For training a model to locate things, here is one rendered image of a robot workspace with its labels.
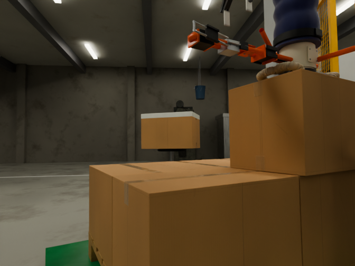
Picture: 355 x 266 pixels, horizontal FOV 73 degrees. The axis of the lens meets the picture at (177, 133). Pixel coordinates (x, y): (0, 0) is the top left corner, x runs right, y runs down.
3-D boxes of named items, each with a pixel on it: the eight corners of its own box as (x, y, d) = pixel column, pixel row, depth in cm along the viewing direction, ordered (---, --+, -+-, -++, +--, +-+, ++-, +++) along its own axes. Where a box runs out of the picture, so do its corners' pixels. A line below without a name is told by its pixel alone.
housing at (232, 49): (229, 57, 106) (229, 47, 106) (240, 51, 100) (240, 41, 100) (216, 54, 102) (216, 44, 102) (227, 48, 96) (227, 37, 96)
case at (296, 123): (301, 162, 152) (299, 99, 154) (379, 167, 117) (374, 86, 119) (230, 168, 122) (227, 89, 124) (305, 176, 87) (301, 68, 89)
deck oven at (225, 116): (248, 159, 1030) (247, 116, 1039) (260, 160, 921) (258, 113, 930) (216, 159, 1016) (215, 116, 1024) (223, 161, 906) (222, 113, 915)
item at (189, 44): (204, 51, 100) (204, 40, 100) (215, 45, 94) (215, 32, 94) (187, 48, 96) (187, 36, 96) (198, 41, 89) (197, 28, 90)
